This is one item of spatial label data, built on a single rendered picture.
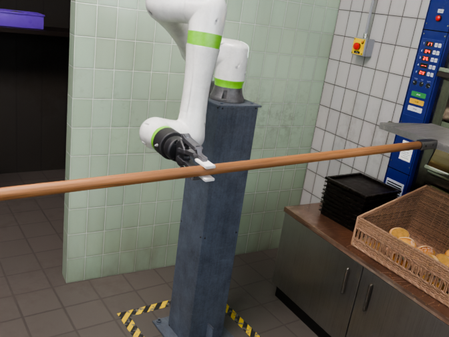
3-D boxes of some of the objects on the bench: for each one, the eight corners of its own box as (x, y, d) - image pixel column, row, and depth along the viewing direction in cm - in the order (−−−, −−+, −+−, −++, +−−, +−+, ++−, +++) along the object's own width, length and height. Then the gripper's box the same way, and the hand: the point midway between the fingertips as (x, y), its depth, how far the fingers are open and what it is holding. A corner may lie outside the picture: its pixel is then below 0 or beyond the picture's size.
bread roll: (386, 240, 243) (387, 227, 245) (405, 243, 243) (406, 230, 245) (389, 238, 238) (390, 225, 240) (409, 241, 237) (410, 228, 239)
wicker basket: (412, 231, 257) (425, 183, 248) (517, 287, 213) (538, 231, 204) (347, 244, 231) (360, 190, 222) (452, 311, 187) (473, 248, 178)
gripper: (186, 121, 150) (225, 145, 132) (182, 168, 156) (219, 198, 137) (164, 122, 147) (201, 147, 128) (161, 171, 152) (196, 202, 134)
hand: (204, 169), depth 135 cm, fingers closed on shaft, 3 cm apart
